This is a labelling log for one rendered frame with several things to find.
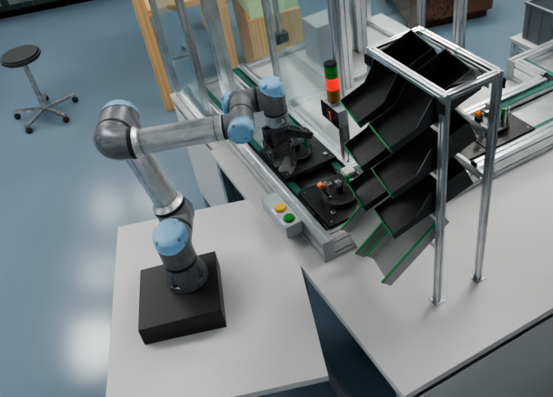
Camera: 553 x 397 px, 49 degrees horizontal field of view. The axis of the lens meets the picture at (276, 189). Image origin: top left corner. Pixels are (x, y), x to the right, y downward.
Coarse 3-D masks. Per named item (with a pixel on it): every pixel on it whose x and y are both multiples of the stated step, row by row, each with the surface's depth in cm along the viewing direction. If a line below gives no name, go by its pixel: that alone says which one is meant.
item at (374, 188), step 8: (360, 176) 199; (368, 176) 198; (352, 184) 200; (360, 184) 198; (368, 184) 196; (376, 184) 194; (352, 192) 195; (360, 192) 196; (368, 192) 195; (376, 192) 193; (384, 192) 188; (360, 200) 194; (368, 200) 193; (376, 200) 189; (368, 208) 190
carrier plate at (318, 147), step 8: (312, 144) 258; (320, 144) 257; (264, 152) 259; (320, 152) 253; (328, 152) 252; (312, 160) 250; (320, 160) 249; (328, 160) 249; (296, 168) 247; (304, 168) 247; (312, 168) 247; (288, 176) 244; (296, 176) 245
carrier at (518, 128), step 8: (488, 104) 259; (472, 112) 259; (488, 112) 252; (504, 112) 247; (504, 120) 249; (512, 120) 251; (520, 120) 250; (504, 128) 245; (512, 128) 247; (520, 128) 246; (528, 128) 245; (480, 136) 246; (504, 136) 244; (512, 136) 243; (520, 136) 244; (480, 144) 243; (496, 144) 241
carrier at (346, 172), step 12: (348, 168) 239; (324, 180) 239; (336, 180) 232; (348, 180) 230; (300, 192) 236; (312, 192) 235; (336, 192) 229; (348, 192) 229; (312, 204) 229; (324, 204) 228; (336, 204) 225; (348, 204) 225; (324, 216) 224; (336, 216) 223; (348, 216) 222
